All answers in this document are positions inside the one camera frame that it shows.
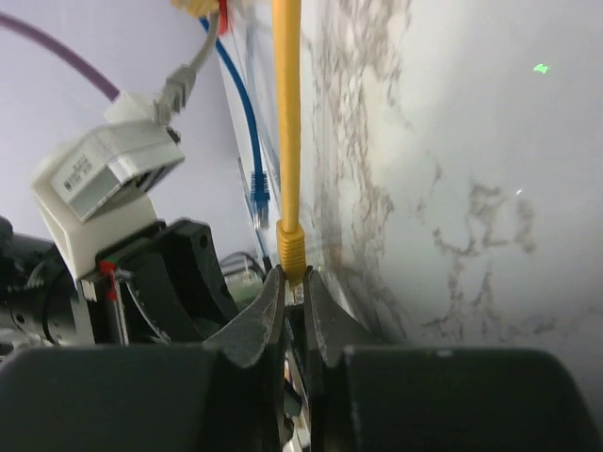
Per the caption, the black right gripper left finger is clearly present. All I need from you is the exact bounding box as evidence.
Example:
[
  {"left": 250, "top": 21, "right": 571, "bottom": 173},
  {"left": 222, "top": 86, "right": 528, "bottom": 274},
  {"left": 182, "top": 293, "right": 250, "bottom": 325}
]
[{"left": 1, "top": 267, "right": 286, "bottom": 451}]

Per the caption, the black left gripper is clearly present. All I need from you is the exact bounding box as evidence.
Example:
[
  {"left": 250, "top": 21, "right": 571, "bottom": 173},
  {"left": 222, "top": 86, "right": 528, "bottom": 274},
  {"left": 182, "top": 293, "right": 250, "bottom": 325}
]
[{"left": 1, "top": 218, "right": 239, "bottom": 347}]

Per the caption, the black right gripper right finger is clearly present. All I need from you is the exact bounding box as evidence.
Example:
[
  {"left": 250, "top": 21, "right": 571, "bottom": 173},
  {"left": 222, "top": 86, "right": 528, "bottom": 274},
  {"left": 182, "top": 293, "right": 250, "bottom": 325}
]
[{"left": 303, "top": 269, "right": 602, "bottom": 451}]

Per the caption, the grey ethernet cable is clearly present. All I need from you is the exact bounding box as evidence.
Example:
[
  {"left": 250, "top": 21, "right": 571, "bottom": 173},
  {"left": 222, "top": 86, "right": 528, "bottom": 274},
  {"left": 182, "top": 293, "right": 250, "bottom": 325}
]
[{"left": 153, "top": 11, "right": 222, "bottom": 124}]

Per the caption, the yellow ethernet cable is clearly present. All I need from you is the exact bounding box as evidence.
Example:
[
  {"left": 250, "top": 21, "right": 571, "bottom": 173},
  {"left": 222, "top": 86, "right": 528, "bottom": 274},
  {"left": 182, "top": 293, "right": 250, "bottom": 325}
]
[
  {"left": 270, "top": 0, "right": 308, "bottom": 288},
  {"left": 170, "top": 0, "right": 222, "bottom": 19}
]

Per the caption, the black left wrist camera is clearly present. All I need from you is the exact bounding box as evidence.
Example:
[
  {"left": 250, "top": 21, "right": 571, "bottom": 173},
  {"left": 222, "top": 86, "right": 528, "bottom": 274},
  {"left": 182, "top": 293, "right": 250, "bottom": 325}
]
[{"left": 31, "top": 92, "right": 185, "bottom": 280}]

